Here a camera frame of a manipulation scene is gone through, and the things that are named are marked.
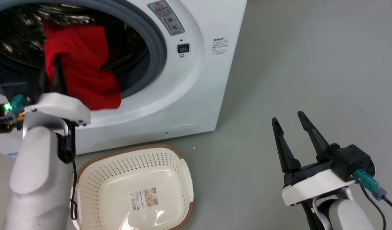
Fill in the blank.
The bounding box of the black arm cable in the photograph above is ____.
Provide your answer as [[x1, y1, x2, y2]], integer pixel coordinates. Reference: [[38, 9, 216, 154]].
[[70, 123, 79, 221], [359, 184, 392, 230]]

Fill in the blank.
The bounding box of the shiny steel washer drum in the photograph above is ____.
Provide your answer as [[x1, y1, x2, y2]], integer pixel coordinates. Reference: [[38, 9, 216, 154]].
[[0, 3, 148, 72]]

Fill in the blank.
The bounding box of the grey warning sticker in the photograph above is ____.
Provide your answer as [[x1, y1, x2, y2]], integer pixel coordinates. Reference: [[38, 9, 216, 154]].
[[147, 0, 185, 36]]

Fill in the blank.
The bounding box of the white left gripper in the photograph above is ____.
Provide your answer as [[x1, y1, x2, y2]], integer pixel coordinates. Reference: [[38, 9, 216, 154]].
[[24, 55, 91, 127]]

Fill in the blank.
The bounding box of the printed text label on washer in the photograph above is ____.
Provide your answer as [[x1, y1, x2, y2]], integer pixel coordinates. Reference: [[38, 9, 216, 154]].
[[212, 37, 230, 56]]

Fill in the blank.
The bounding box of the red garment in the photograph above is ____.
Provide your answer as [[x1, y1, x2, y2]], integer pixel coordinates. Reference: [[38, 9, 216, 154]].
[[43, 20, 122, 111]]

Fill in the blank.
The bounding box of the cream perforated laundry basket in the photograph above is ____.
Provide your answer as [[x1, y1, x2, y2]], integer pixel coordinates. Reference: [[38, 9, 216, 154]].
[[70, 143, 194, 230]]

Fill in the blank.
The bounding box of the teal right cable connector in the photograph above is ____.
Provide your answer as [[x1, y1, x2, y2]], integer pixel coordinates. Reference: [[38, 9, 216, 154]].
[[353, 169, 387, 201]]

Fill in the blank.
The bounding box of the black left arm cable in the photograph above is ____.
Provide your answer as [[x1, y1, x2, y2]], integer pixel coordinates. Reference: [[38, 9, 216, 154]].
[[70, 123, 79, 221]]

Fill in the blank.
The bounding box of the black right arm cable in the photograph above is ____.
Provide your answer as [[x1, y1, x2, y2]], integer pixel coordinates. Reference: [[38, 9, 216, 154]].
[[359, 184, 392, 230]]

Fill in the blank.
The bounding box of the paper label in basket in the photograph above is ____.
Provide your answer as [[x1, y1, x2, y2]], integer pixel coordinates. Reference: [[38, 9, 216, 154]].
[[130, 187, 159, 212]]

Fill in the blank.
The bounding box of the white front-load washing machine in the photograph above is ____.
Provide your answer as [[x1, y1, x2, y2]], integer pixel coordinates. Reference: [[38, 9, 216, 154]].
[[0, 0, 247, 157]]

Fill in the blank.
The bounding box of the grey rubber door gasket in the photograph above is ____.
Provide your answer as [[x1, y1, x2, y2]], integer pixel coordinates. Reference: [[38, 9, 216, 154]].
[[0, 0, 168, 99]]

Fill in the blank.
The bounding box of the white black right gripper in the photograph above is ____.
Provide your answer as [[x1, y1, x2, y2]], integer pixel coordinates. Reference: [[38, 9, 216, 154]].
[[272, 111, 357, 207]]

